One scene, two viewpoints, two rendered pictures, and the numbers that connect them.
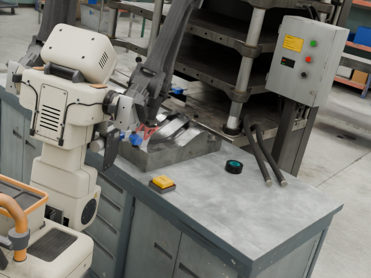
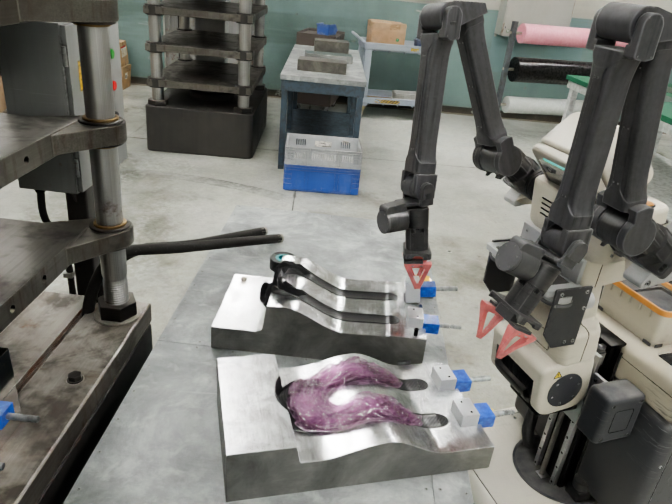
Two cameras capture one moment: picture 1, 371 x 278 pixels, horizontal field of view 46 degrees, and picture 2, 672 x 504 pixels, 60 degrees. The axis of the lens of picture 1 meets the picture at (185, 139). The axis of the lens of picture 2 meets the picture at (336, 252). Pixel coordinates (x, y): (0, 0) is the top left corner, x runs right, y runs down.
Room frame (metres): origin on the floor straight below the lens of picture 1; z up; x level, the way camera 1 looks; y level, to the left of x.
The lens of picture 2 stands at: (2.70, 1.06, 1.64)
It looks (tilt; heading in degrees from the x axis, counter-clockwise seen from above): 26 degrees down; 231
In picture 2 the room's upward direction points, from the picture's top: 6 degrees clockwise
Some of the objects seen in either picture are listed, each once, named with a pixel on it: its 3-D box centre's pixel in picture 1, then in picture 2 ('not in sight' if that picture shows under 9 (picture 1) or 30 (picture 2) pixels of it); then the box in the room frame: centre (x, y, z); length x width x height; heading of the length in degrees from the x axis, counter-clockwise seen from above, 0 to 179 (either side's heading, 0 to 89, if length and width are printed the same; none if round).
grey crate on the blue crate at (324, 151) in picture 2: not in sight; (323, 151); (0.01, -2.57, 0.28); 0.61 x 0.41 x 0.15; 144
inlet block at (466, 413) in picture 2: not in sight; (485, 414); (1.86, 0.56, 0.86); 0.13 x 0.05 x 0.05; 158
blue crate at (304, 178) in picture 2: not in sight; (321, 172); (0.01, -2.57, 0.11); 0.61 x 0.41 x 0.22; 144
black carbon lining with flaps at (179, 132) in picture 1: (167, 126); (330, 292); (1.93, 0.10, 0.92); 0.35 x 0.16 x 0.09; 140
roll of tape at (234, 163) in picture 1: (233, 166); (283, 262); (1.85, -0.24, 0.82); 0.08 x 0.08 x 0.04
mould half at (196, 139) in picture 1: (169, 136); (322, 306); (1.93, 0.08, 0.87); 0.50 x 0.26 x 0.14; 140
